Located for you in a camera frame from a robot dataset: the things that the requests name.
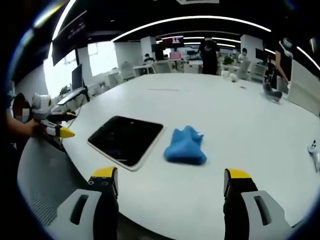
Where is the grey mesh office chair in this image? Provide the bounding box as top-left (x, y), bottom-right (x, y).
top-left (16, 136), bottom-right (88, 227)

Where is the grey dark cloth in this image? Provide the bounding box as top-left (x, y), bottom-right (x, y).
top-left (262, 82), bottom-right (284, 103)

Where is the blue cleaning cloth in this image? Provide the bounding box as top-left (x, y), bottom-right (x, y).
top-left (163, 125), bottom-right (208, 166)

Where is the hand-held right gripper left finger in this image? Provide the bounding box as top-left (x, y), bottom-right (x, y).
top-left (46, 166), bottom-right (119, 240)

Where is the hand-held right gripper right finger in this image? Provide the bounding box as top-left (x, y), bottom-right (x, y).
top-left (223, 168), bottom-right (293, 240)

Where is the black computer monitor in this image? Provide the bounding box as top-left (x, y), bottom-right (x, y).
top-left (71, 63), bottom-right (84, 91)

